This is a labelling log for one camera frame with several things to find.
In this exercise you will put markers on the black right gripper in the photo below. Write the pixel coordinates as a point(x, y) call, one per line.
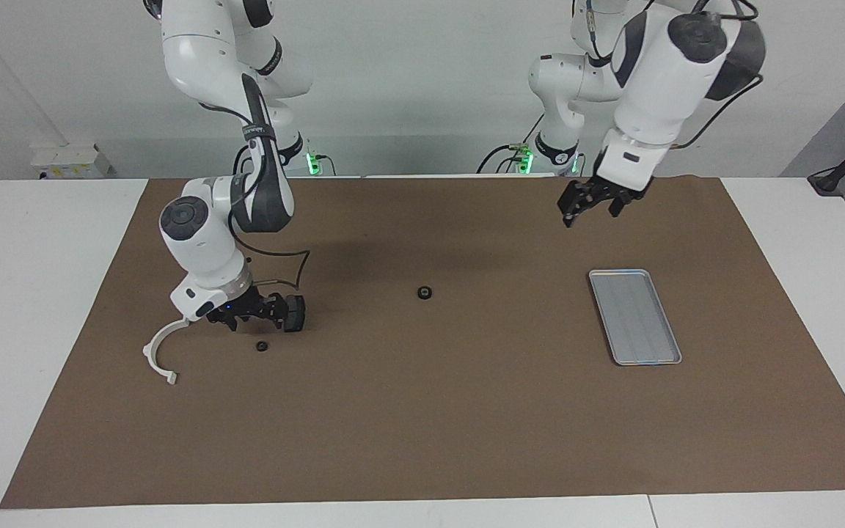
point(243, 309)

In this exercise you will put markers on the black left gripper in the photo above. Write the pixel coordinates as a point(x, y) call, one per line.
point(613, 189)

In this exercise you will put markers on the large black bearing gear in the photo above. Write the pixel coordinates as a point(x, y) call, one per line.
point(425, 292)

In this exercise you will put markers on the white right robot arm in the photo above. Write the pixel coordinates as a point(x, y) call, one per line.
point(202, 242)

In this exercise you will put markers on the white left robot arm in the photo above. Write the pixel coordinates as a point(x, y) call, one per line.
point(657, 81)

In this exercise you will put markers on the silver metal ribbed tray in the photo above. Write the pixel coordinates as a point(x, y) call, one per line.
point(635, 319)

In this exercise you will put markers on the rectangular dark brake pad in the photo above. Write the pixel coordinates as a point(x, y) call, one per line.
point(295, 314)

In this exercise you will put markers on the brown table mat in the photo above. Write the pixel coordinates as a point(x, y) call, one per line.
point(422, 411)

